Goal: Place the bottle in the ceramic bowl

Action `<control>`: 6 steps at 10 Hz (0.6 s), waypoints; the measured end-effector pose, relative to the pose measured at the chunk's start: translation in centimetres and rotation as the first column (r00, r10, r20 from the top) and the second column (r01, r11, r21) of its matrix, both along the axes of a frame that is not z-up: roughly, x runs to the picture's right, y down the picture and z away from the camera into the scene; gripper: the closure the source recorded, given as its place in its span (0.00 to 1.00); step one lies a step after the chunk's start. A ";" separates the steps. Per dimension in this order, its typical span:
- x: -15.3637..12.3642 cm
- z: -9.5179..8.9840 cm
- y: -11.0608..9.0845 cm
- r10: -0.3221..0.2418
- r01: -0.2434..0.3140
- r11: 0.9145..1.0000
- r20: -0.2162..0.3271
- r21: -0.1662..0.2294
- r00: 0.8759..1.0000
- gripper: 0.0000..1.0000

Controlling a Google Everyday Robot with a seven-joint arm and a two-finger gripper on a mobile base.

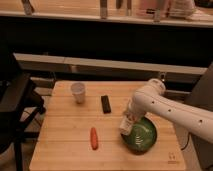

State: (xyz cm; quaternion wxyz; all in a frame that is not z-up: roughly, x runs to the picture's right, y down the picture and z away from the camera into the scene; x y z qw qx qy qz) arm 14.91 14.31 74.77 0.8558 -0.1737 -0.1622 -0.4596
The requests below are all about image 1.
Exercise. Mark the green ceramic bowl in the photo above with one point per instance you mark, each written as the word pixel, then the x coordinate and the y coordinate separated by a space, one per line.
pixel 142 137

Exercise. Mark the black rectangular bar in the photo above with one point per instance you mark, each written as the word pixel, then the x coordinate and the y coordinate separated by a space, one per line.
pixel 105 104

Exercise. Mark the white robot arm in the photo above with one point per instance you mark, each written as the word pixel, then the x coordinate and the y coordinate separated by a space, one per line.
pixel 149 98

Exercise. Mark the black chair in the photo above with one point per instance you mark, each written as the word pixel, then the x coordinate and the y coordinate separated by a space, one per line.
pixel 19 104

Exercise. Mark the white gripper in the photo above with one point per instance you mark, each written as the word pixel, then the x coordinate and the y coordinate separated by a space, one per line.
pixel 127 123

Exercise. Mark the orange carrot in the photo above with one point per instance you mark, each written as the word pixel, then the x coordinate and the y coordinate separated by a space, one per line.
pixel 94 138

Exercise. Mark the white paper cup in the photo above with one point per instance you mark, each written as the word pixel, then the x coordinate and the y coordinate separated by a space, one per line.
pixel 78 91

